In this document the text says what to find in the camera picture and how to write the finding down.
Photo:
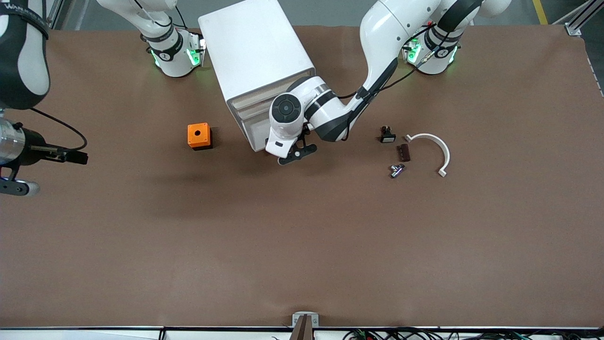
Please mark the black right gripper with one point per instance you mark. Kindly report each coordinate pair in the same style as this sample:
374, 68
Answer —
32, 141

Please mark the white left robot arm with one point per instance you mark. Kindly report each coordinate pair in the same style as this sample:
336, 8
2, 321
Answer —
391, 28

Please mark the brown table mat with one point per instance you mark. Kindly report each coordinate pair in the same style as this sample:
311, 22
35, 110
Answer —
302, 236

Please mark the brown terminal block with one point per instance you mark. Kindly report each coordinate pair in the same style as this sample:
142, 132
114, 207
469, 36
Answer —
404, 153

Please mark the orange button enclosure box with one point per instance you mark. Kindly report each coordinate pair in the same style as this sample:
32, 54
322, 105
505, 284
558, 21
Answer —
198, 133

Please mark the aluminium frame profile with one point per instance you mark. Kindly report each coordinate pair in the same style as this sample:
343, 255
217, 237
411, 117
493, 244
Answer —
573, 29
55, 14

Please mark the white table edge rail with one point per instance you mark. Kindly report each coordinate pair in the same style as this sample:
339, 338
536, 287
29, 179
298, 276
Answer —
94, 334

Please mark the grey metal bracket plate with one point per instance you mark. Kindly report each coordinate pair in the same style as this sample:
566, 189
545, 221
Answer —
306, 318

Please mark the black switch white face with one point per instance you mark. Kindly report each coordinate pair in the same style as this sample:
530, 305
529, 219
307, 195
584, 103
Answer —
388, 138

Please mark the white curved plastic bracket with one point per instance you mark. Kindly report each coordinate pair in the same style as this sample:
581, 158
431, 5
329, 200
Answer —
427, 136

